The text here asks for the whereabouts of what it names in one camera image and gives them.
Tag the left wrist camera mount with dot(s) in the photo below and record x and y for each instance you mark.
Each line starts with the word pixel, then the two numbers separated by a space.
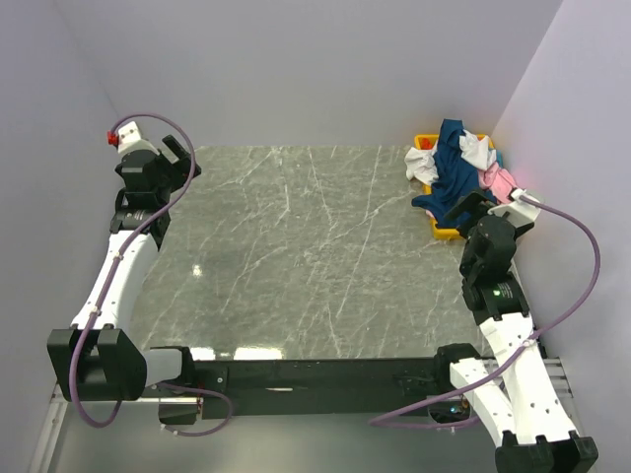
pixel 128 138

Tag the pink t shirt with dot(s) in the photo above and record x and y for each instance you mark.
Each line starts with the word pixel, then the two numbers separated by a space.
pixel 498 181

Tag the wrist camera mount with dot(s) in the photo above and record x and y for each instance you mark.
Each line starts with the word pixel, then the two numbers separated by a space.
pixel 519 212
pixel 128 138

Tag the yellow plastic bin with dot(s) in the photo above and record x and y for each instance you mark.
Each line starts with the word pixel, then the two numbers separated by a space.
pixel 443 229

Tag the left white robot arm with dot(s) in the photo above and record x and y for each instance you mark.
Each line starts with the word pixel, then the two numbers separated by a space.
pixel 94 358

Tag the black base beam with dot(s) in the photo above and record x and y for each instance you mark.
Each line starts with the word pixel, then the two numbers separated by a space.
pixel 307 387

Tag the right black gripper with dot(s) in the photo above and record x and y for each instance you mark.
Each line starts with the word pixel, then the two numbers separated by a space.
pixel 476 206

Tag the white t shirt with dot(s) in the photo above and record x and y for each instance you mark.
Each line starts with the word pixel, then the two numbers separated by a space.
pixel 477 150

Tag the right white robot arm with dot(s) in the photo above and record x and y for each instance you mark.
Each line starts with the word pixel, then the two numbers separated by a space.
pixel 520 407

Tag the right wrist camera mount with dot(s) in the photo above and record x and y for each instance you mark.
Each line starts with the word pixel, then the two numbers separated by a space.
pixel 519 212

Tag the dark blue t shirt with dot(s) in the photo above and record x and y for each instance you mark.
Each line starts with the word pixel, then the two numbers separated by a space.
pixel 456 177

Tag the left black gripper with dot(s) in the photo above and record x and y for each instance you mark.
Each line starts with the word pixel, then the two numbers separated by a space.
pixel 180 169

